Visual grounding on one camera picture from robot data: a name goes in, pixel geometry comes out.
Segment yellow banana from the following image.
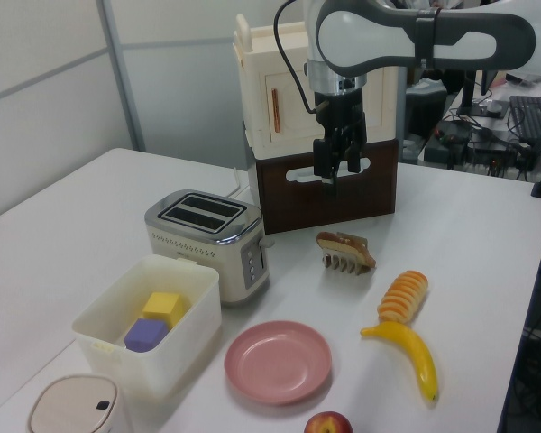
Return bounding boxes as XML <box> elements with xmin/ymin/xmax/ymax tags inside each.
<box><xmin>360</xmin><ymin>320</ymin><xmax>440</xmax><ymax>403</ymax></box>

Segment black monitor stand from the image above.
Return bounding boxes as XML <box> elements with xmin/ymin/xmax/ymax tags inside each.
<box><xmin>456</xmin><ymin>67</ymin><xmax>511</xmax><ymax>120</ymax></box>

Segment toast bread slice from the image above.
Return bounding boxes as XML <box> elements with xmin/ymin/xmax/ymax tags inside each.
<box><xmin>315</xmin><ymin>231</ymin><xmax>378</xmax><ymax>269</ymax></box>

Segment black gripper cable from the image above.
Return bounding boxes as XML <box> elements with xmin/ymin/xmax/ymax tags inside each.
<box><xmin>272</xmin><ymin>0</ymin><xmax>326</xmax><ymax>116</ymax></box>

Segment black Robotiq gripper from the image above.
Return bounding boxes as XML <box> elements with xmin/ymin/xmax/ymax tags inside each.
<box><xmin>312</xmin><ymin>86</ymin><xmax>369</xmax><ymax>198</ymax></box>

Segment white toaster power cord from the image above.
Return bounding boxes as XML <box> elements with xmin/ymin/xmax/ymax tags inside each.
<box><xmin>223</xmin><ymin>167</ymin><xmax>252</xmax><ymax>199</ymax></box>

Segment metal toast rack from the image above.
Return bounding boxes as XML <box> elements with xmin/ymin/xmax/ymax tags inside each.
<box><xmin>319</xmin><ymin>234</ymin><xmax>371</xmax><ymax>277</ymax></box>

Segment pink plate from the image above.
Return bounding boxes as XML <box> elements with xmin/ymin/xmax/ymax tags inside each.
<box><xmin>224</xmin><ymin>320</ymin><xmax>333</xmax><ymax>406</ymax></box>

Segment yellow cube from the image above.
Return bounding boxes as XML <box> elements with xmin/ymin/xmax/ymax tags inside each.
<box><xmin>141</xmin><ymin>291</ymin><xmax>186</xmax><ymax>329</ymax></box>

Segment black keyboard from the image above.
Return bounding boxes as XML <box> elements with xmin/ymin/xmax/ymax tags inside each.
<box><xmin>508</xmin><ymin>95</ymin><xmax>541</xmax><ymax>142</ymax></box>

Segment red apple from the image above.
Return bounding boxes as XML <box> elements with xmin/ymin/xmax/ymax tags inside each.
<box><xmin>303</xmin><ymin>410</ymin><xmax>354</xmax><ymax>433</ymax></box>

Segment white bin with lid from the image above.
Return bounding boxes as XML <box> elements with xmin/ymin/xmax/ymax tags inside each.
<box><xmin>25</xmin><ymin>373</ymin><xmax>134</xmax><ymax>433</ymax></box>

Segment white brown appliance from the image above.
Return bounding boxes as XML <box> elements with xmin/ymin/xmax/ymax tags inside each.
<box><xmin>243</xmin><ymin>120</ymin><xmax>399</xmax><ymax>236</ymax></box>

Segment cream wooden cabinet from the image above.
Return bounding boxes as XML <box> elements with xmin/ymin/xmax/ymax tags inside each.
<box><xmin>232</xmin><ymin>13</ymin><xmax>400</xmax><ymax>161</ymax></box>

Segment cream and chrome toaster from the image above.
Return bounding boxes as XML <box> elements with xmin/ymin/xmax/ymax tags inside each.
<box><xmin>143</xmin><ymin>189</ymin><xmax>276</xmax><ymax>309</ymax></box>

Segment purple cube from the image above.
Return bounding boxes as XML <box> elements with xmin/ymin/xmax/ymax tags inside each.
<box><xmin>123</xmin><ymin>318</ymin><xmax>170</xmax><ymax>354</ymax></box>

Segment long orange striped bread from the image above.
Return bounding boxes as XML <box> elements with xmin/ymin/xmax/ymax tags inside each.
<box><xmin>376</xmin><ymin>269</ymin><xmax>430</xmax><ymax>326</ymax></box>

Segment white plastic container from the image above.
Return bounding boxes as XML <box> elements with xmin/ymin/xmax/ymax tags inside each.
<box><xmin>71</xmin><ymin>253</ymin><xmax>223</xmax><ymax>404</ymax></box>

